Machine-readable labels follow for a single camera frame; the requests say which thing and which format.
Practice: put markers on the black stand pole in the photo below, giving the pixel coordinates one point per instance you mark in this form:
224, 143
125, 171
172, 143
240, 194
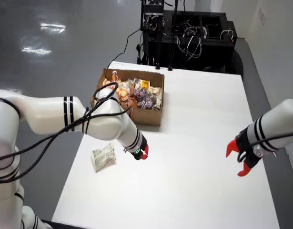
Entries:
171, 47
158, 47

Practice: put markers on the black equipment rack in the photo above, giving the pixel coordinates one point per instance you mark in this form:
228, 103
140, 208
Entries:
208, 55

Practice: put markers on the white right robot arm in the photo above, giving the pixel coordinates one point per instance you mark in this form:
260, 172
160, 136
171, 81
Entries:
279, 119

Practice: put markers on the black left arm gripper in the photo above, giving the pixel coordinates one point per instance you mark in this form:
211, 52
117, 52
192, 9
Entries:
139, 152

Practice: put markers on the white printed snack packet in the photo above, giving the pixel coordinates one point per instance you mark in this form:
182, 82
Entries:
103, 157

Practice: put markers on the brown cardboard box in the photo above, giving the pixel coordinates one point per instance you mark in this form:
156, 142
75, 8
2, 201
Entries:
148, 117

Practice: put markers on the pastel candy snack packet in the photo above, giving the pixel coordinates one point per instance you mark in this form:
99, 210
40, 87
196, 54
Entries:
128, 86

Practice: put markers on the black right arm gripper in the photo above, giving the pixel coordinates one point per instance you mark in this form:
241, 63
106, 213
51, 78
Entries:
244, 148

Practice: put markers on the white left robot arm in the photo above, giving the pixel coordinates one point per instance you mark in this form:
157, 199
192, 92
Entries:
41, 112

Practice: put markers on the orange cookie snack packet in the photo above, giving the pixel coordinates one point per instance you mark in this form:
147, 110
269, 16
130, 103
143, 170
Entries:
107, 82
123, 94

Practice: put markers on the beige snack packet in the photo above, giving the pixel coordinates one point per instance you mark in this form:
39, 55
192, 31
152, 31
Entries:
155, 90

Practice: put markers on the yellow snack packet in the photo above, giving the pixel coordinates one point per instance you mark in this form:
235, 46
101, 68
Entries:
145, 84

